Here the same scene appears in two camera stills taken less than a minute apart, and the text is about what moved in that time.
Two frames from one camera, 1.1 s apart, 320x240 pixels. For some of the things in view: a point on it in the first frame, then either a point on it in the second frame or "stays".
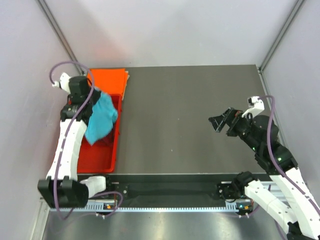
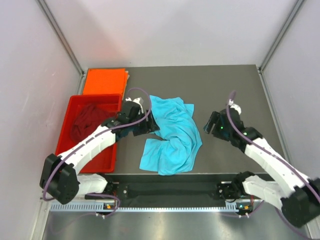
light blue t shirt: (103, 118) -> (177, 152)
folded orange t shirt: (111, 81) stays
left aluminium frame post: (53, 22) stays
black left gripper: (97, 93) -> (148, 126)
